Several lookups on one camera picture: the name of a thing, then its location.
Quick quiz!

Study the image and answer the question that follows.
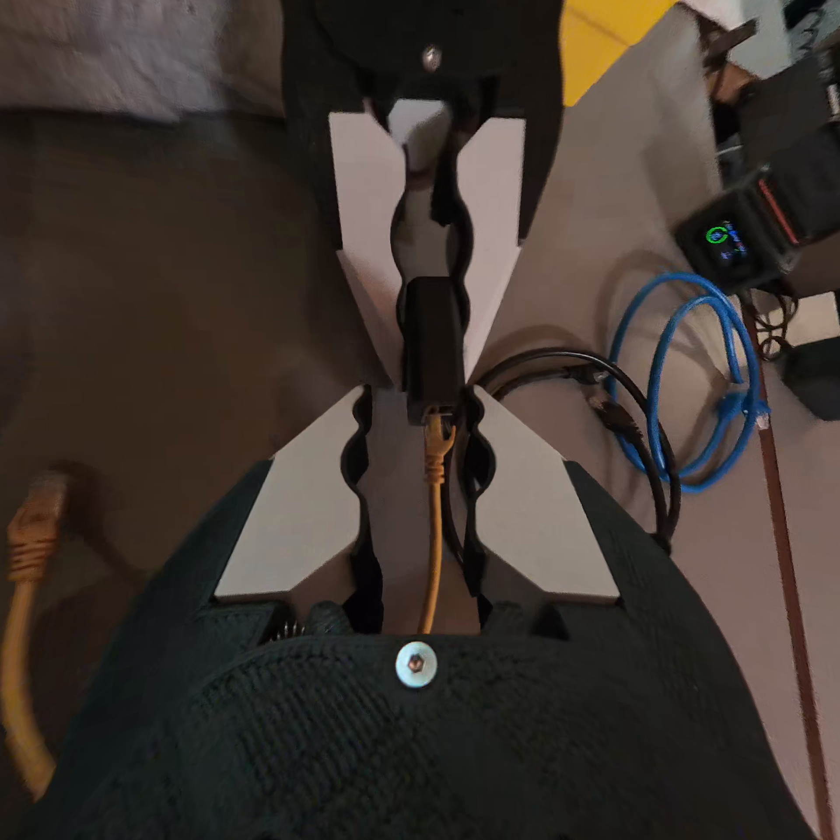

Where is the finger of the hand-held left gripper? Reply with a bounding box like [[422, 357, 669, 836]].
[[451, 120, 528, 386], [328, 112, 413, 389]]

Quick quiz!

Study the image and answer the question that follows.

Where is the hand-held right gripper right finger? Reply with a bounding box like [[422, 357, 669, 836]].
[[459, 385, 621, 626]]

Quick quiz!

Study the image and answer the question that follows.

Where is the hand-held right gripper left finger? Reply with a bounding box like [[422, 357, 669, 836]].
[[213, 385, 385, 634]]

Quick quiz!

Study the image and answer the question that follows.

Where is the yellow ethernet cable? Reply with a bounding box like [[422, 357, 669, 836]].
[[0, 403, 457, 805]]

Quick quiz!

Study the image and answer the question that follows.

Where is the black ethernet cable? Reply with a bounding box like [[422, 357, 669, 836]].
[[443, 348, 683, 559]]

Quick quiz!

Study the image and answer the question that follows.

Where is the black ethernet splitter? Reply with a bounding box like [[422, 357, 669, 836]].
[[400, 276, 463, 427]]

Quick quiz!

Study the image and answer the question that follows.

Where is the yellow plastic bin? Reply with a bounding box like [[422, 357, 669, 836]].
[[561, 0, 680, 107]]

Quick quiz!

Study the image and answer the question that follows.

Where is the black charging case with screen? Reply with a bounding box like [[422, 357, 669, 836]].
[[676, 125, 840, 296]]

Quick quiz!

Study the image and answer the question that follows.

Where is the black battery charger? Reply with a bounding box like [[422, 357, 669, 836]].
[[784, 338, 840, 421]]

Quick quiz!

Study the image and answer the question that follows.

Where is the blue ethernet cable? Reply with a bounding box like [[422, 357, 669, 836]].
[[609, 272, 772, 493]]

